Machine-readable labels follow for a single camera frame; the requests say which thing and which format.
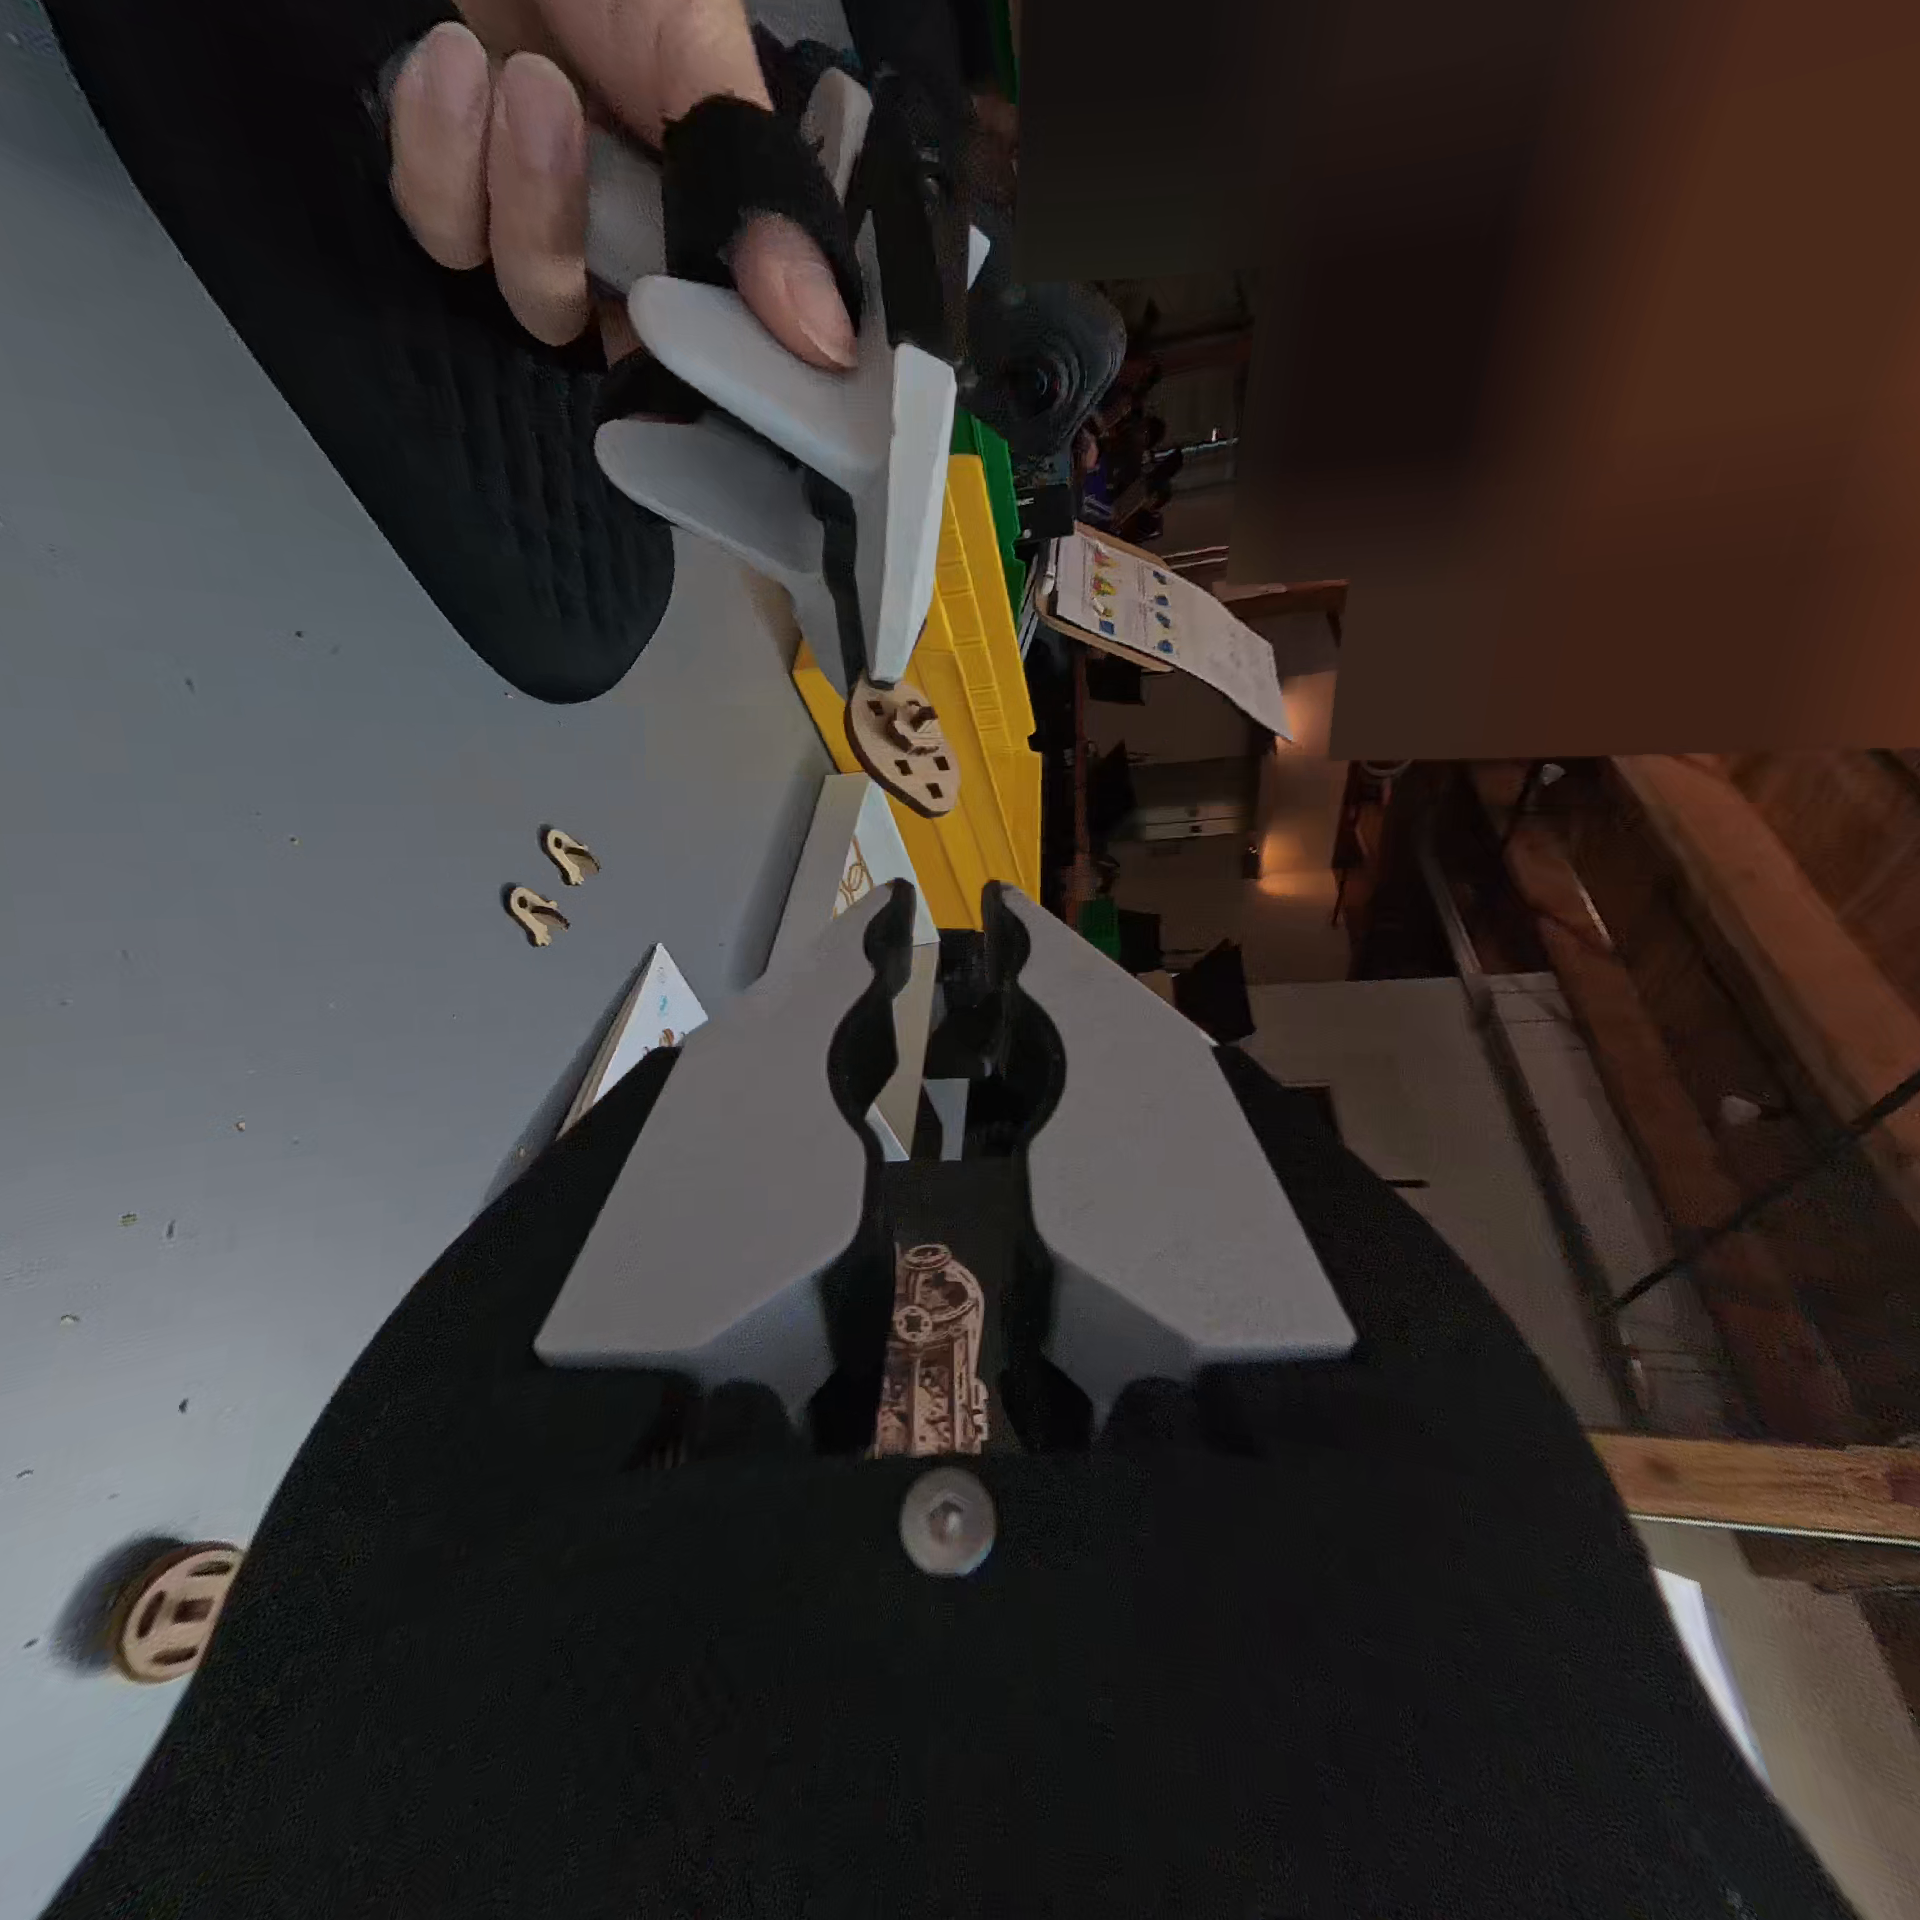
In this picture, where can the person's left hand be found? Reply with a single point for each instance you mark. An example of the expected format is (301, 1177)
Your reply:
(524, 118)

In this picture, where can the printed instruction sheet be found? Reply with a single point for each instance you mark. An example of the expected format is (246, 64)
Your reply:
(1186, 633)

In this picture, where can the assembly instruction booklet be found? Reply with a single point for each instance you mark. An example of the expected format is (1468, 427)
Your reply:
(656, 1037)

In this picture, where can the grey desk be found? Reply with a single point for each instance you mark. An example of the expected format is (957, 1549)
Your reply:
(228, 1049)

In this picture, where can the dark model kit box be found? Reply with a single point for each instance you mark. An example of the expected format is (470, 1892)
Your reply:
(931, 1338)

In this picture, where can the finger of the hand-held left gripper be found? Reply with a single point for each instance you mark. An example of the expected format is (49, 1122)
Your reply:
(915, 495)
(707, 482)

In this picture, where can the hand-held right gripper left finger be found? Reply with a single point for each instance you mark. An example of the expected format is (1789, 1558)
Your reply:
(721, 1200)

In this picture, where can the green plastic bin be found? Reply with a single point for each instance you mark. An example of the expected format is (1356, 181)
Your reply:
(989, 458)

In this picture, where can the small wooden hook piece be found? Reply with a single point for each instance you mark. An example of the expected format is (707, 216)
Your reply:
(572, 858)
(537, 914)

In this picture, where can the wooden wheel part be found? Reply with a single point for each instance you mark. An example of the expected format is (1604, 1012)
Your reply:
(175, 1608)

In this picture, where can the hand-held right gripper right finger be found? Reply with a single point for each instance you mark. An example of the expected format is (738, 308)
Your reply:
(1171, 1200)

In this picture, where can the wooden disc part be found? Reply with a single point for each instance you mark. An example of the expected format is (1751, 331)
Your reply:
(898, 750)

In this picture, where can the yellow plastic bin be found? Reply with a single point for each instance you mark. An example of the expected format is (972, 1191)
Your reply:
(976, 675)

